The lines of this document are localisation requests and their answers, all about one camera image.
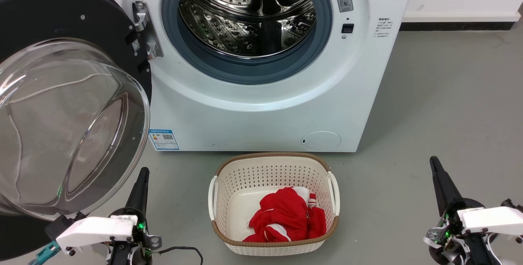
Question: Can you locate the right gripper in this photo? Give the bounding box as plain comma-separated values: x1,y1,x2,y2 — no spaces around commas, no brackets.
423,156,504,265

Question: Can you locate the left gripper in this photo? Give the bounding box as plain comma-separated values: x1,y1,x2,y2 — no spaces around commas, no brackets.
107,167,163,265

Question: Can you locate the washer door glass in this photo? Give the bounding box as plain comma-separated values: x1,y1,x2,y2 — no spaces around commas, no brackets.
0,0,153,261

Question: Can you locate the white washing machine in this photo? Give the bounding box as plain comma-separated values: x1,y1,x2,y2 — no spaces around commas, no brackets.
53,0,419,152

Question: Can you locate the metal door hinge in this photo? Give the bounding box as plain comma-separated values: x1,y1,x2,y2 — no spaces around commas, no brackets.
132,0,164,60

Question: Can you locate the blue energy label sticker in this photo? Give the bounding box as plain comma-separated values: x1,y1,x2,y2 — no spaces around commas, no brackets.
149,129,180,151

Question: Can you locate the round white filter cover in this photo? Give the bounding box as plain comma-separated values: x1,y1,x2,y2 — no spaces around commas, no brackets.
301,131,342,151

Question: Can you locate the beige perforated laundry basket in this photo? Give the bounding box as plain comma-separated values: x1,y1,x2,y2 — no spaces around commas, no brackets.
208,152,341,256

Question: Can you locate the red and white garment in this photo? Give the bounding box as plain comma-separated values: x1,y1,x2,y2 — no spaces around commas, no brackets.
242,187,327,243

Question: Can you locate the black baseboard strip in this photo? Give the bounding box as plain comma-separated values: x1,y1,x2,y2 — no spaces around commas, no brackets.
399,21,520,32

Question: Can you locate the stainless steel drum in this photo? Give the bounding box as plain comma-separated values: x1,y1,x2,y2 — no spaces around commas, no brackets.
179,0,317,58

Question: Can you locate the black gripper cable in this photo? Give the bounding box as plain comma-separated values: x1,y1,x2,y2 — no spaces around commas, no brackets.
148,246,204,265

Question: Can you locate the teal cable connector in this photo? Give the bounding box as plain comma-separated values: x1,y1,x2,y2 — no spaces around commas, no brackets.
28,241,61,265

